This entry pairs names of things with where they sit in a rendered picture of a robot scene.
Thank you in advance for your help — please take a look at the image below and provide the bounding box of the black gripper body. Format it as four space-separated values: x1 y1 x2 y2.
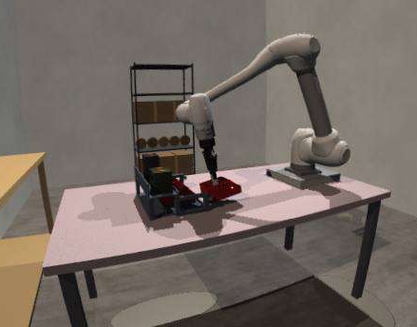
199 138 216 159

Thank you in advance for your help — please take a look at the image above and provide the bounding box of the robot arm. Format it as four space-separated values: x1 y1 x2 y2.
176 33 351 176

